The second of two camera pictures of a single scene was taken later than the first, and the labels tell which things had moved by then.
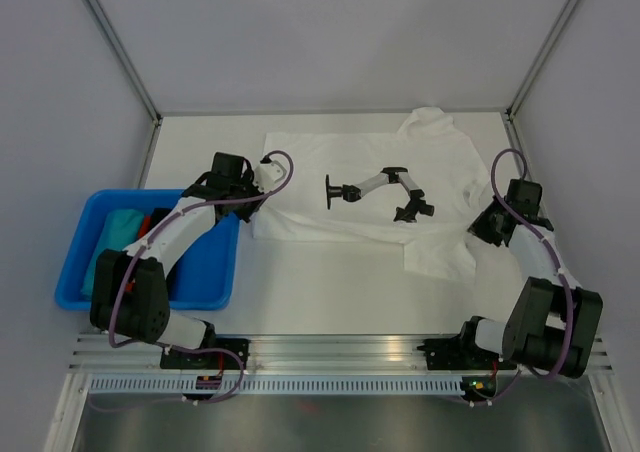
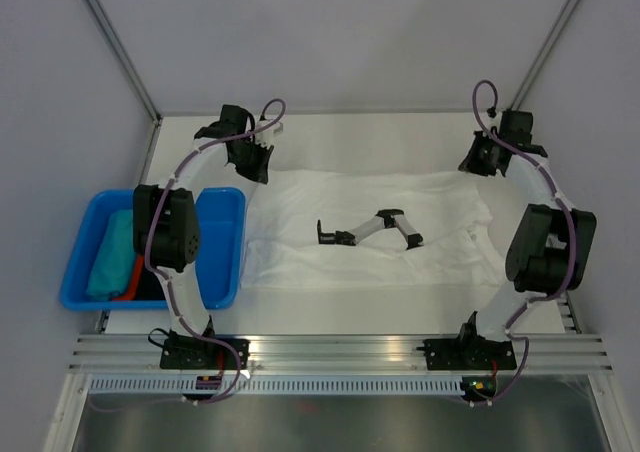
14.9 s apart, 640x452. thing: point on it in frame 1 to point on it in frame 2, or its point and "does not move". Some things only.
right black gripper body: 484,225 to 478,159
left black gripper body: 245,209 to 253,158
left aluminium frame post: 105,23 does not move
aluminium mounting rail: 297,353 does not move
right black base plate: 456,354 does not move
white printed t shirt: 292,199 to 459,250
